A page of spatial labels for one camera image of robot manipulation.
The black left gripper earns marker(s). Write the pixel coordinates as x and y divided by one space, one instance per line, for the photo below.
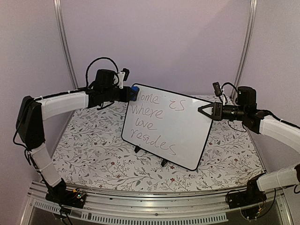
126 98

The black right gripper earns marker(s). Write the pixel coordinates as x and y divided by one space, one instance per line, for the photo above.
217 113

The blue whiteboard eraser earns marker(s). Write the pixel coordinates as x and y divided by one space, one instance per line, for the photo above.
134 90

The small black-framed whiteboard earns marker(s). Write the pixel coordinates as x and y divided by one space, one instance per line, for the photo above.
168 125

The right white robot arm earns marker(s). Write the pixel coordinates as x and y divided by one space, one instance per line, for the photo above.
262 122

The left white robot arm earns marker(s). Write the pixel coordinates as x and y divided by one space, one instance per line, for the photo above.
30 125

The floral patterned table mat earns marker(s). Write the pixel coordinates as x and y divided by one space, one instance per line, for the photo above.
92 153

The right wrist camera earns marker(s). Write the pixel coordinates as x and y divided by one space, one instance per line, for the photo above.
217 89

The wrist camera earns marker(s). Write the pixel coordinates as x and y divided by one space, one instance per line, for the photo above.
217 89
126 73

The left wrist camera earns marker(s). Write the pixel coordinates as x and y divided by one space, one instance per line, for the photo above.
126 73

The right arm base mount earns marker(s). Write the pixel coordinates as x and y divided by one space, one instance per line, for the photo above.
240 198

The right aluminium corner post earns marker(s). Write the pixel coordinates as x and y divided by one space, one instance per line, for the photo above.
247 41

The aluminium corner post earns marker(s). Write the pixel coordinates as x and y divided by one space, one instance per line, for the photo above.
64 42
247 41

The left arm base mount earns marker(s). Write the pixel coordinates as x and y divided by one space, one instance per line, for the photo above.
74 198

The left aluminium corner post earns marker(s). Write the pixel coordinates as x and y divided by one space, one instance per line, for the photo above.
64 42

